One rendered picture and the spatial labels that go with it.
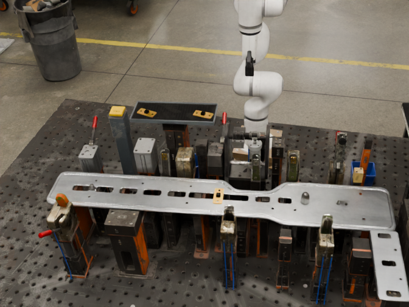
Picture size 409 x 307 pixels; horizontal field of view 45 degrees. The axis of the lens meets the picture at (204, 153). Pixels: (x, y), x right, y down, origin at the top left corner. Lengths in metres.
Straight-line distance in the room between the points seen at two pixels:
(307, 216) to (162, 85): 2.82
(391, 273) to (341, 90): 2.77
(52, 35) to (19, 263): 2.64
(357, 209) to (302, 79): 2.66
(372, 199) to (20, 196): 1.67
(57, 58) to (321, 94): 2.35
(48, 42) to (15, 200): 2.25
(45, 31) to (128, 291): 2.92
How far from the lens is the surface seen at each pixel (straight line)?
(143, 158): 2.07
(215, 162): 2.07
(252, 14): 1.74
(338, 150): 1.99
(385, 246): 1.88
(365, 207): 1.99
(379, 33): 5.33
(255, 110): 2.36
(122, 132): 2.26
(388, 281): 1.79
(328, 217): 1.77
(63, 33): 4.62
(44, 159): 2.81
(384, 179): 2.56
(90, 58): 5.11
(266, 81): 2.27
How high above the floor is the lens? 2.42
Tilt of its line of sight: 41 degrees down
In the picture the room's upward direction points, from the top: 5 degrees counter-clockwise
